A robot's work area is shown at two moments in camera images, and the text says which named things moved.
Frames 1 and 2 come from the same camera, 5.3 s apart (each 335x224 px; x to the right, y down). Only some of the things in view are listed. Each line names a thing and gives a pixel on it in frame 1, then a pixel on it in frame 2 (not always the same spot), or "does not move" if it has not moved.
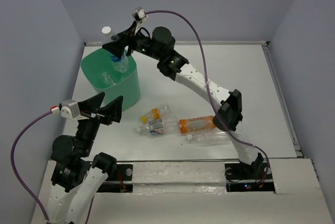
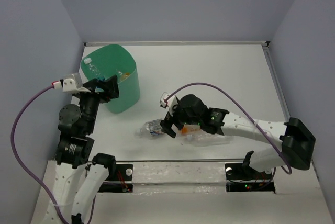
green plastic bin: x=97 y=65 does not move
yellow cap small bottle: x=155 y=113 to x=126 y=75
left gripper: x=113 y=110 to x=111 y=86
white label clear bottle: x=168 y=124 does not move
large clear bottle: x=216 y=138 does not move
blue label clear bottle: x=122 y=64 to x=95 y=70
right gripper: x=126 y=37 to x=166 y=125
